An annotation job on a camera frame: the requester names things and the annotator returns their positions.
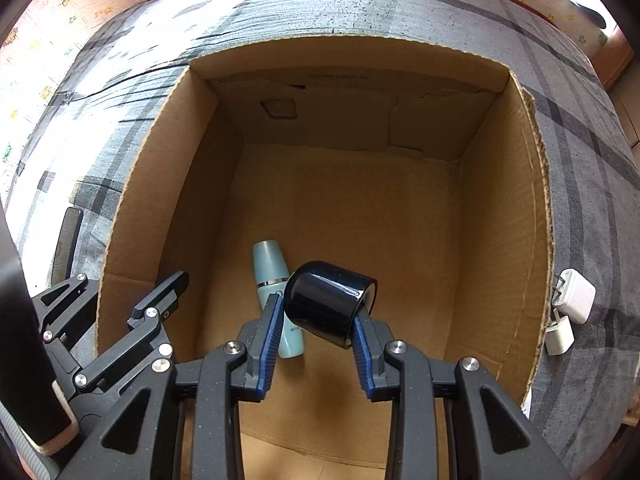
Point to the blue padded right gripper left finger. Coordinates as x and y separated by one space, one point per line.
263 341

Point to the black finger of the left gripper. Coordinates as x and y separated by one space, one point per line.
164 299

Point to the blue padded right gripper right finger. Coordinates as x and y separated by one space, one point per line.
369 339

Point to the black cylindrical cap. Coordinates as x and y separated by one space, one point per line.
324 299

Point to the brown cardboard box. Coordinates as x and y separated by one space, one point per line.
418 165

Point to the small white charger plug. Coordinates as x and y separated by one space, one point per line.
559 334

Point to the large white charger plug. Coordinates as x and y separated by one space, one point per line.
574 296

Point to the black smartphone on bed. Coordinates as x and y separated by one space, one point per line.
62 263

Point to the grey plaid bed sheet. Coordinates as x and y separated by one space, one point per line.
75 107

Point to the black camera display module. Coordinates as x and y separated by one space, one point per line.
28 386

